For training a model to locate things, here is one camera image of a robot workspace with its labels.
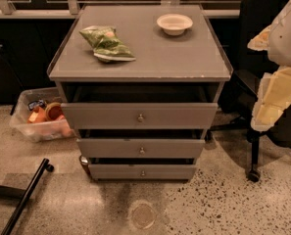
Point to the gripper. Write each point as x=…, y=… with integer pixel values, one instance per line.
x=286, y=40

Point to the grey drawer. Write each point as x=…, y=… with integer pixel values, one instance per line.
x=140, y=148
x=142, y=171
x=139, y=115

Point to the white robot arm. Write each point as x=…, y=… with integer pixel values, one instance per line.
x=276, y=39

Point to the grey drawer cabinet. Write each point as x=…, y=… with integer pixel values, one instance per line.
x=188, y=68

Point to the grey bottom drawer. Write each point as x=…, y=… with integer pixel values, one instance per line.
x=142, y=171

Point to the grey top drawer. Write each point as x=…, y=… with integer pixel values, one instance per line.
x=139, y=115

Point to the black office chair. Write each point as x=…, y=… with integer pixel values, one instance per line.
x=240, y=93

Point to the white paper bowl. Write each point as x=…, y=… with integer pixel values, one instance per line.
x=174, y=24

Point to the green chip bag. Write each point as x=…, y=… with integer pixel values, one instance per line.
x=106, y=45

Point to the orange items in bin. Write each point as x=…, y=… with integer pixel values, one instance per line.
x=51, y=120

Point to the clear plastic storage bin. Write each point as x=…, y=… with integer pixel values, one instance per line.
x=26, y=102

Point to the black metal stand leg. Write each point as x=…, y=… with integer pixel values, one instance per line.
x=22, y=195

